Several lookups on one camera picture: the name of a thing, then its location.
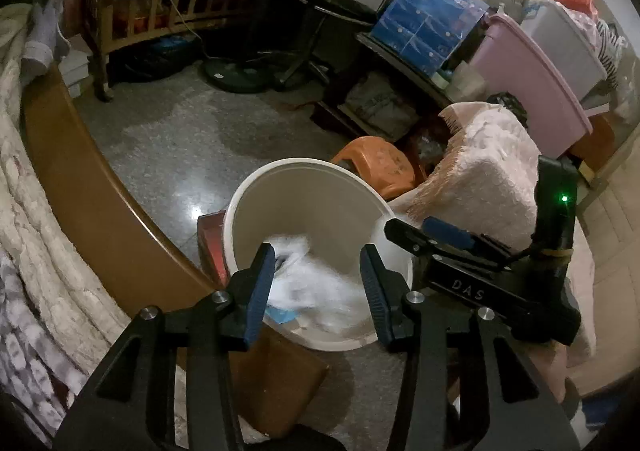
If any patterned fleece bed blanket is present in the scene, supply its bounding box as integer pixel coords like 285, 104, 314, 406
1, 253, 87, 448

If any cream quilted bed cover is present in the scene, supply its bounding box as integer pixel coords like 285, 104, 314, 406
1, 3, 130, 374

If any white plastic trash bucket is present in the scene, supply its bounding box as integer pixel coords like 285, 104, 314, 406
222, 157, 413, 353

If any blue plastic drawer unit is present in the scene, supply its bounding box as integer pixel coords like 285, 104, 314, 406
371, 0, 488, 76

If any pink fluffy towel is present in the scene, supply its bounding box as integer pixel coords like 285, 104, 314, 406
390, 102, 597, 401

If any brown wooden bed frame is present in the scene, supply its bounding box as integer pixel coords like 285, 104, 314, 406
22, 68, 329, 438

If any white storage box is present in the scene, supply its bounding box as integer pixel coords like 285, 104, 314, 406
521, 0, 606, 101

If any blue plastic wrapper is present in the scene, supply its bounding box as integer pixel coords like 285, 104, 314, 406
265, 305, 297, 325

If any black fan base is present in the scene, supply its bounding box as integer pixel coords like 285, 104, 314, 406
200, 52, 307, 94

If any orange plastic stool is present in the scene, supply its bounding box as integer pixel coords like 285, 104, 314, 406
331, 136, 426, 202

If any pink storage bin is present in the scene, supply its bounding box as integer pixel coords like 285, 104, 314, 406
470, 13, 592, 158

